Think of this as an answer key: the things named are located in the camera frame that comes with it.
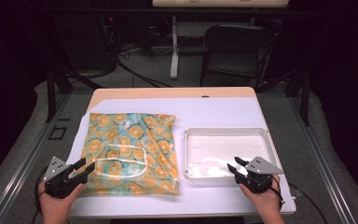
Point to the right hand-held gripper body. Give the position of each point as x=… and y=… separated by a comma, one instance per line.
x=261, y=168

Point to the white plastic tray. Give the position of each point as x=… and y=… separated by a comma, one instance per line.
x=217, y=146

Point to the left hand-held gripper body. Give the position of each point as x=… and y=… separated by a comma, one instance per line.
x=56, y=169

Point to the floral yellow teal cloth bag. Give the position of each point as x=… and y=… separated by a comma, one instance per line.
x=127, y=130

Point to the person's right hand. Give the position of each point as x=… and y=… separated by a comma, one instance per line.
x=267, y=202

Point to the dark equipment box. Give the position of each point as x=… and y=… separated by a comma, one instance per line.
x=84, y=43

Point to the white desk leg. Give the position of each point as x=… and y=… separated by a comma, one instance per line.
x=174, y=46

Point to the aluminium floor rail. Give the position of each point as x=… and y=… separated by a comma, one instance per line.
x=318, y=155
x=23, y=169

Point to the person's left hand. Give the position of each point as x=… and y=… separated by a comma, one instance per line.
x=56, y=208

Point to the black folding chair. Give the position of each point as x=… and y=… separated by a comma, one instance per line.
x=236, y=62

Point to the black metal stand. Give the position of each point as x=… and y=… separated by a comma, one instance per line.
x=51, y=93
x=306, y=93

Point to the white table sheet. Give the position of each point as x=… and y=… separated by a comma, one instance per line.
x=199, y=109

